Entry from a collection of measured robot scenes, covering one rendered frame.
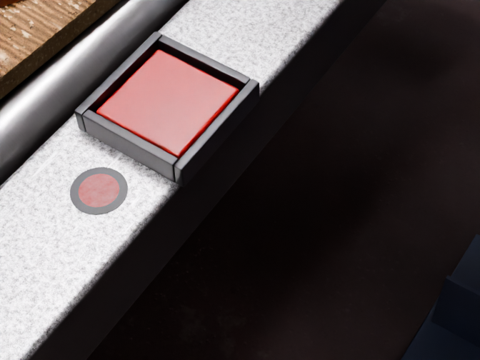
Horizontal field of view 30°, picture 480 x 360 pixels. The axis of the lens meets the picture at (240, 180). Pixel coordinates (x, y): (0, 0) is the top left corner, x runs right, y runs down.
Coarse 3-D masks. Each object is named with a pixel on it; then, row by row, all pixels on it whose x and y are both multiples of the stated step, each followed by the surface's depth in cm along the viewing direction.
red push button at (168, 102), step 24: (144, 72) 52; (168, 72) 52; (192, 72) 52; (120, 96) 51; (144, 96) 51; (168, 96) 51; (192, 96) 51; (216, 96) 51; (120, 120) 50; (144, 120) 50; (168, 120) 50; (192, 120) 50; (168, 144) 49
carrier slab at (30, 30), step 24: (24, 0) 55; (48, 0) 55; (72, 0) 55; (96, 0) 55; (120, 0) 57; (0, 24) 54; (24, 24) 54; (48, 24) 54; (72, 24) 54; (0, 48) 53; (24, 48) 53; (48, 48) 54; (0, 72) 52; (24, 72) 53; (0, 96) 52
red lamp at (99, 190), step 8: (96, 176) 50; (104, 176) 50; (88, 184) 49; (96, 184) 49; (104, 184) 49; (112, 184) 49; (80, 192) 49; (88, 192) 49; (96, 192) 49; (104, 192) 49; (112, 192) 49; (88, 200) 49; (96, 200) 49; (104, 200) 49; (112, 200) 49
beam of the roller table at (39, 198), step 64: (192, 0) 58; (256, 0) 58; (320, 0) 58; (384, 0) 65; (256, 64) 55; (320, 64) 60; (64, 128) 52; (256, 128) 55; (0, 192) 49; (64, 192) 49; (128, 192) 49; (192, 192) 51; (0, 256) 47; (64, 256) 47; (128, 256) 48; (0, 320) 45; (64, 320) 45
